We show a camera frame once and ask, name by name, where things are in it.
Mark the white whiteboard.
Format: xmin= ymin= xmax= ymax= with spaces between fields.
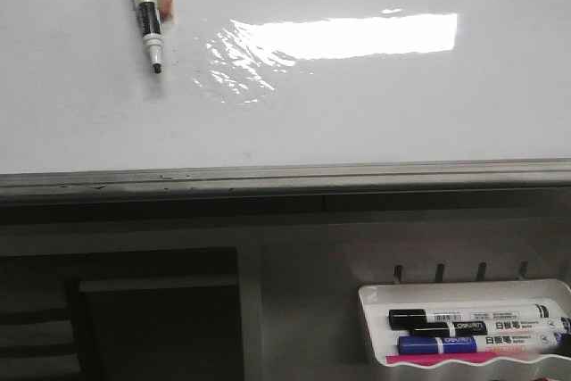
xmin=1 ymin=0 xmax=570 ymax=173

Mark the grey aluminium whiteboard ledge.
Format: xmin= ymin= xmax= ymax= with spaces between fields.
xmin=1 ymin=158 xmax=570 ymax=206

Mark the white plastic marker tray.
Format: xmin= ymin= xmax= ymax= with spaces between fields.
xmin=358 ymin=279 xmax=570 ymax=371

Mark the upper black capped marker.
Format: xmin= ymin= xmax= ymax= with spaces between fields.
xmin=388 ymin=303 xmax=551 ymax=329

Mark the black capped marker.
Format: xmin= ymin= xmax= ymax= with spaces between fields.
xmin=388 ymin=303 xmax=551 ymax=329
xmin=409 ymin=317 xmax=570 ymax=337

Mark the dark cabinet panel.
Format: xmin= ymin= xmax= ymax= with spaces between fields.
xmin=68 ymin=275 xmax=244 ymax=380

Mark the blue capped marker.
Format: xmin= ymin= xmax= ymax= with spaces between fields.
xmin=397 ymin=333 xmax=563 ymax=355

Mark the middle black capped marker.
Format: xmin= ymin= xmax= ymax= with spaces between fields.
xmin=409 ymin=317 xmax=570 ymax=337

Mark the dark object at tray end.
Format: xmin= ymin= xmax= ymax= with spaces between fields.
xmin=554 ymin=334 xmax=571 ymax=358

